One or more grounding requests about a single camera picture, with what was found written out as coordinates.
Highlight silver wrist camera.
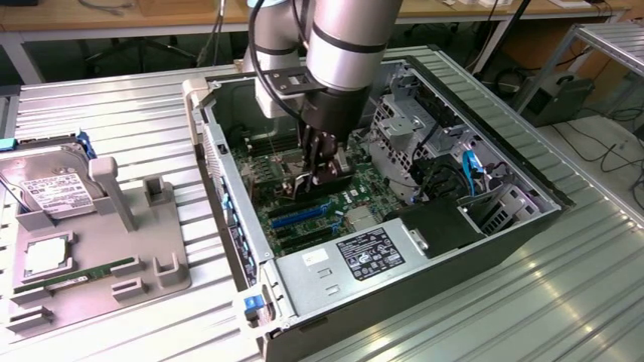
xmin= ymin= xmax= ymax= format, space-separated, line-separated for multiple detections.
xmin=253 ymin=87 xmax=304 ymax=119

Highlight thin black wire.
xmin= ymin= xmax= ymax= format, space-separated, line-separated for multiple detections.
xmin=0 ymin=176 xmax=30 ymax=212

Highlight CPU socket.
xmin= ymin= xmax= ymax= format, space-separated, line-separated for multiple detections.
xmin=276 ymin=151 xmax=305 ymax=178

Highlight black plastic air shroud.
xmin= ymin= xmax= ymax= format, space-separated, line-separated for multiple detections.
xmin=382 ymin=198 xmax=488 ymax=259

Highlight silver chipset heatsink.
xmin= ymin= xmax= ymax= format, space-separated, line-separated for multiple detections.
xmin=345 ymin=208 xmax=380 ymax=232

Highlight black floor cables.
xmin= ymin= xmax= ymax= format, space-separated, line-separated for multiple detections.
xmin=550 ymin=108 xmax=644 ymax=173

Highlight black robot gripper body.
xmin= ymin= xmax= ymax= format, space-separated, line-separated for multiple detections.
xmin=300 ymin=86 xmax=372 ymax=142

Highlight black power wire bundle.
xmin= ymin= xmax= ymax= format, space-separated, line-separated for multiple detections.
xmin=408 ymin=154 xmax=465 ymax=201

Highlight grey power supply unit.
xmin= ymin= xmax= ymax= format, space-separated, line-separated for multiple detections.
xmin=273 ymin=219 xmax=429 ymax=318

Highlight blue disk carrier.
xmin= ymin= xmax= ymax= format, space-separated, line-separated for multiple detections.
xmin=0 ymin=127 xmax=97 ymax=159

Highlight hanging grey cable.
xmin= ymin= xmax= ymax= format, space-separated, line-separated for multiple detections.
xmin=196 ymin=0 xmax=228 ymax=68

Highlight blue data wire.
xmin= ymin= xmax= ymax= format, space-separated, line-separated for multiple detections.
xmin=458 ymin=149 xmax=488 ymax=198

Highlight silver CPU chip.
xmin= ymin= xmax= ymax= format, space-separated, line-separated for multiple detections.
xmin=22 ymin=238 xmax=70 ymax=273

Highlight silver hard disk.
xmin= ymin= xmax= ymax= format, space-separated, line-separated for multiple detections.
xmin=0 ymin=144 xmax=97 ymax=220

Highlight open black PC case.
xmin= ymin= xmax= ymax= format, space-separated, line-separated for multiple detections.
xmin=181 ymin=54 xmax=576 ymax=362

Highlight grey parts rack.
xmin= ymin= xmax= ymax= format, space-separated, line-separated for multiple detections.
xmin=1 ymin=155 xmax=193 ymax=342

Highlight black expansion slot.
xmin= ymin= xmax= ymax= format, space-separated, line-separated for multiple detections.
xmin=276 ymin=228 xmax=336 ymax=253

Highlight metal slat table frame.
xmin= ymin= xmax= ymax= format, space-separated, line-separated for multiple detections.
xmin=516 ymin=23 xmax=644 ymax=114

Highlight metal disk bay cage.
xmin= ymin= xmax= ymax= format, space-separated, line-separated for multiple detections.
xmin=368 ymin=93 xmax=440 ymax=198

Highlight blue expansion slot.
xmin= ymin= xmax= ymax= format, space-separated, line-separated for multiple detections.
xmin=268 ymin=202 xmax=324 ymax=221
xmin=270 ymin=210 xmax=332 ymax=230

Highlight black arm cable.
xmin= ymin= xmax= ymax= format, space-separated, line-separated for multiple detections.
xmin=248 ymin=0 xmax=313 ymax=122

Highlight wooden desk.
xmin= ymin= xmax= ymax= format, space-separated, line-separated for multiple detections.
xmin=0 ymin=0 xmax=630 ymax=34

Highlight green motherboard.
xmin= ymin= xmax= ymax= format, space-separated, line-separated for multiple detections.
xmin=232 ymin=127 xmax=406 ymax=258

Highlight black office chair base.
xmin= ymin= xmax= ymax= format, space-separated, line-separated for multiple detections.
xmin=84 ymin=35 xmax=198 ymax=73

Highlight coiled black floor cable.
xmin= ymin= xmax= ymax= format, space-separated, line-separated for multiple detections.
xmin=494 ymin=69 xmax=525 ymax=96

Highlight green RAM stick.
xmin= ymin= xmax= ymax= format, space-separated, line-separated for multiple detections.
xmin=10 ymin=257 xmax=137 ymax=293

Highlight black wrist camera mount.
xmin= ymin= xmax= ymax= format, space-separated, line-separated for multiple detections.
xmin=261 ymin=67 xmax=329 ymax=100

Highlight black graphics card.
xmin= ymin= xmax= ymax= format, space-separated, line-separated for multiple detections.
xmin=249 ymin=149 xmax=354 ymax=207

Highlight black box on floor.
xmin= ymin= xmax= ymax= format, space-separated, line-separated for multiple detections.
xmin=522 ymin=74 xmax=596 ymax=128

